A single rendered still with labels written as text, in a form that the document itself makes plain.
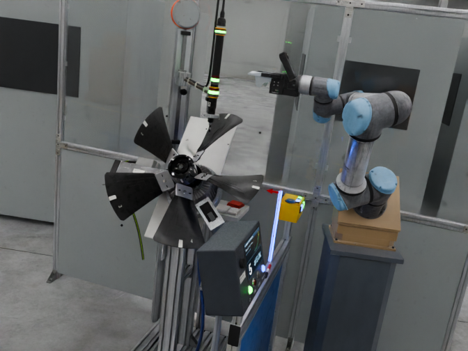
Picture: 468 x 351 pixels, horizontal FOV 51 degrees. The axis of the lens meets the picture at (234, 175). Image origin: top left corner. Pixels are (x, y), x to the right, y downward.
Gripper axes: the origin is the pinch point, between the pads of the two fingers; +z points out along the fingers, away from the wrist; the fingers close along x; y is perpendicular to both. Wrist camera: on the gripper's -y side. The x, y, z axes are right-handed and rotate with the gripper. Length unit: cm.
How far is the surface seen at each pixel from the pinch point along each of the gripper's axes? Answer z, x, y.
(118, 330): 72, 36, 167
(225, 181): 4.6, -3.1, 47.4
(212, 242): -16, -77, 43
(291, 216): -22, 21, 65
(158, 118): 45, 10, 28
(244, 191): -4.8, -6.3, 48.9
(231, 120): 11.1, 14.9, 23.7
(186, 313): 28, 31, 138
